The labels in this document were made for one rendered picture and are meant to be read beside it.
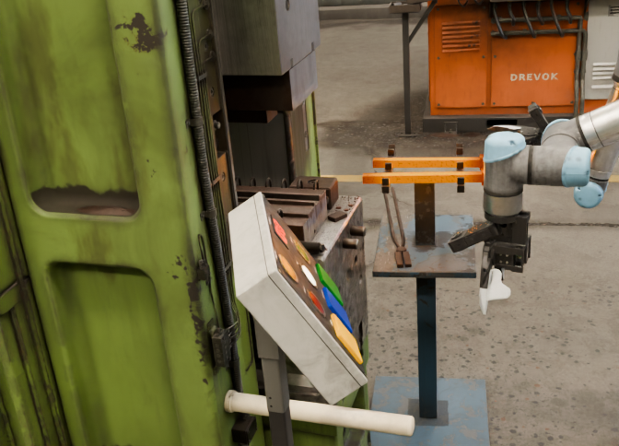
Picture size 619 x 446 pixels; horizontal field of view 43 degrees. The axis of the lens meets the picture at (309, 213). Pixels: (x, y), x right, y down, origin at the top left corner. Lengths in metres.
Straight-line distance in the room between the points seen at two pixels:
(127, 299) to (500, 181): 0.90
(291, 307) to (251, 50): 0.67
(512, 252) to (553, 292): 2.01
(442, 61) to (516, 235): 3.94
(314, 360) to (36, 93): 0.85
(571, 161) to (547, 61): 4.00
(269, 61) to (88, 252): 0.58
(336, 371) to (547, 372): 1.80
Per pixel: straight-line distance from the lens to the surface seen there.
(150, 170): 1.65
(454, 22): 5.42
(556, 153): 1.53
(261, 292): 1.28
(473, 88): 5.53
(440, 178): 2.26
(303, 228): 1.93
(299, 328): 1.32
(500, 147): 1.51
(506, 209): 1.56
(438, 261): 2.37
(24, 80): 1.81
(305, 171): 2.37
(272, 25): 1.73
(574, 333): 3.34
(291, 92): 1.81
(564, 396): 2.99
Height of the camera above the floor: 1.79
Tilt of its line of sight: 24 degrees down
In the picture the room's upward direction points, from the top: 5 degrees counter-clockwise
